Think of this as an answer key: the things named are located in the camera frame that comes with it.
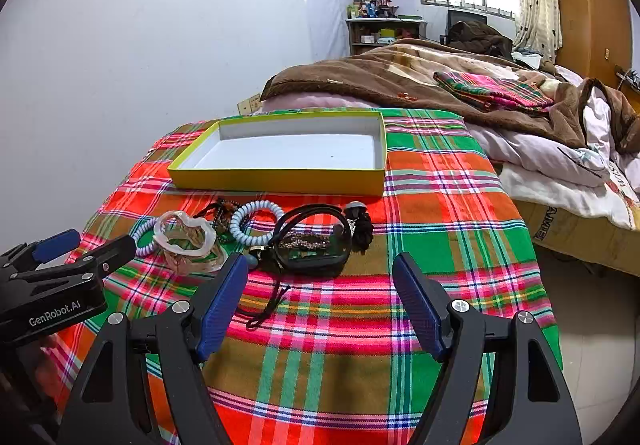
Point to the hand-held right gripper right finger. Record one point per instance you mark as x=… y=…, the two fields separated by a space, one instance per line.
x=417 y=297

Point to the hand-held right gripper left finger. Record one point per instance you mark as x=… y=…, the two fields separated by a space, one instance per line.
x=222 y=305

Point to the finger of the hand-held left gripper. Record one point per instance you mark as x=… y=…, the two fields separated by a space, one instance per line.
x=55 y=245
x=107 y=252

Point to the transparent hair claw clip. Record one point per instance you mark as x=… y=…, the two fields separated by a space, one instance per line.
x=165 y=231

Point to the black smart band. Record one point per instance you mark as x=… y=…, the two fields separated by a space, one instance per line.
x=320 y=267

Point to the pink rhinestone hair clip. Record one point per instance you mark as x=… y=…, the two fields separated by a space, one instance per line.
x=305 y=240

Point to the yellow cardboard box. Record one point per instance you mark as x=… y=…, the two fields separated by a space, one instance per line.
x=300 y=150

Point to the white floral quilt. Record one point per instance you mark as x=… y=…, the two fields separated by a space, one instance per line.
x=540 y=150

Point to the small red ornament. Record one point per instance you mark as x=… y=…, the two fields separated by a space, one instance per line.
x=407 y=96

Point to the folded plaid cloth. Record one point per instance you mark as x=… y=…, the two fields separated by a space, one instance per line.
x=490 y=90

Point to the pink pillow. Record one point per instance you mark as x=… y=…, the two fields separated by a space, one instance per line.
x=310 y=101

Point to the brown blanket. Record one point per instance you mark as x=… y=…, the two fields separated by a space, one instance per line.
x=350 y=75

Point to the dark jacket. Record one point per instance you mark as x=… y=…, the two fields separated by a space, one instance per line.
x=480 y=37

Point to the wooden shelf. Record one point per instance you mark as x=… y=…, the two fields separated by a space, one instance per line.
x=385 y=22

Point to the black monitor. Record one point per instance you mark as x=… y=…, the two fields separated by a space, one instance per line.
x=467 y=16

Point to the group of bottles and jars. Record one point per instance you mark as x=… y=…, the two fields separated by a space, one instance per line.
x=370 y=7

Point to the wooden wardrobe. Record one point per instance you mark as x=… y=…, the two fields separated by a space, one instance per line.
x=595 y=10

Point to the wall outlet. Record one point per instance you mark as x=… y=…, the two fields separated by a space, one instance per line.
x=250 y=105

